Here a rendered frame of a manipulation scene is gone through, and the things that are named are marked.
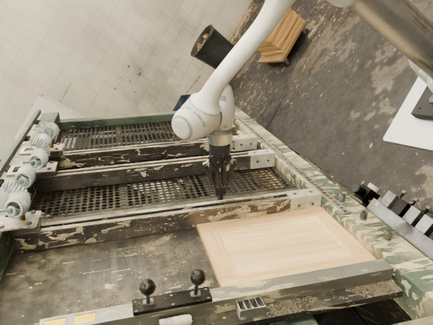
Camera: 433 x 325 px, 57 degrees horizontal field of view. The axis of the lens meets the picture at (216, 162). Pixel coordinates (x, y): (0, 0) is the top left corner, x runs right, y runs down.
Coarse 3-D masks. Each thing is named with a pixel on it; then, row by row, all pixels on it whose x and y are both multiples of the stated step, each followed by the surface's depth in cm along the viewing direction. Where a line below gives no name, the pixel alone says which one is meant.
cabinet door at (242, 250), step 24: (264, 216) 147; (288, 216) 146; (312, 216) 146; (216, 240) 132; (240, 240) 133; (264, 240) 132; (288, 240) 132; (312, 240) 132; (336, 240) 132; (216, 264) 120; (240, 264) 120; (264, 264) 120; (288, 264) 120; (312, 264) 119; (336, 264) 119
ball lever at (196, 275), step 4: (192, 272) 95; (196, 272) 94; (200, 272) 94; (204, 272) 95; (192, 276) 94; (196, 276) 93; (200, 276) 94; (204, 276) 94; (192, 280) 94; (196, 280) 93; (200, 280) 93; (204, 280) 94; (196, 284) 94; (200, 284) 94; (196, 288) 99; (192, 292) 102; (196, 292) 101; (192, 296) 102; (196, 296) 102; (200, 296) 102
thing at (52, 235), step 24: (288, 192) 152; (312, 192) 152; (0, 216) 131; (24, 216) 129; (96, 216) 138; (120, 216) 138; (144, 216) 137; (168, 216) 138; (192, 216) 141; (216, 216) 143; (240, 216) 145; (24, 240) 129; (48, 240) 131; (72, 240) 133; (96, 240) 135
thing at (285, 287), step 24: (360, 264) 115; (384, 264) 115; (216, 288) 107; (240, 288) 106; (264, 288) 106; (288, 288) 107; (312, 288) 109; (336, 288) 111; (96, 312) 99; (120, 312) 99; (168, 312) 100; (192, 312) 102; (216, 312) 103
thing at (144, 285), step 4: (144, 280) 92; (148, 280) 92; (152, 280) 93; (140, 284) 91; (144, 284) 91; (148, 284) 91; (152, 284) 91; (140, 288) 91; (144, 288) 90; (148, 288) 90; (152, 288) 91; (140, 292) 91; (144, 292) 91; (148, 292) 91; (152, 292) 91; (148, 296) 95; (144, 300) 100; (148, 300) 98; (152, 300) 100; (144, 304) 99; (148, 304) 99; (152, 304) 99
